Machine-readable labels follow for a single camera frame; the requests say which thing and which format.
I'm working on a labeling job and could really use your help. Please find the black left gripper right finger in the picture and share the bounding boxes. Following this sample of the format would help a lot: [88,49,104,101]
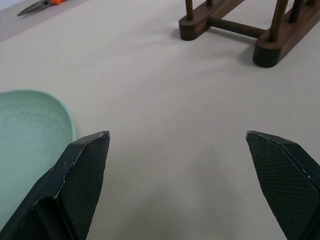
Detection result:
[245,130,320,240]

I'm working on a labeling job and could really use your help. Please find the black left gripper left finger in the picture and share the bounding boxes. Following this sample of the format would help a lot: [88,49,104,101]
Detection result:
[0,130,111,240]

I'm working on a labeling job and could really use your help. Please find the dark wooden rack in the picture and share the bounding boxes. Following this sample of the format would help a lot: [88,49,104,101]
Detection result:
[178,0,320,69]

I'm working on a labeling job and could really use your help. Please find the green plate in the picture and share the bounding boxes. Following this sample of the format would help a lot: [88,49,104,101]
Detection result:
[0,89,78,208]

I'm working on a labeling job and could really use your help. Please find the orange-handled pliers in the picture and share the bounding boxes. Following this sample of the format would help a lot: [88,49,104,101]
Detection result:
[16,0,69,18]

